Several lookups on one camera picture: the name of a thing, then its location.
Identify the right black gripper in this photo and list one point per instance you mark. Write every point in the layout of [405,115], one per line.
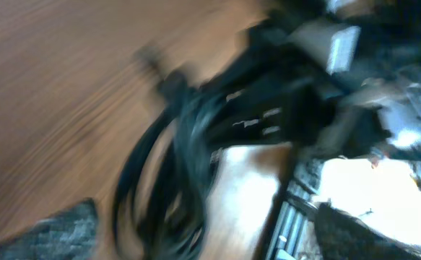
[290,85]

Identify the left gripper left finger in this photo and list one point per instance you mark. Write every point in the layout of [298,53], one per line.
[70,234]

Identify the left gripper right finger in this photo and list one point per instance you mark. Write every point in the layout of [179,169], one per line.
[343,237]

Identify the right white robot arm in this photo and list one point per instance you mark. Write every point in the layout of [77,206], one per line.
[381,52]

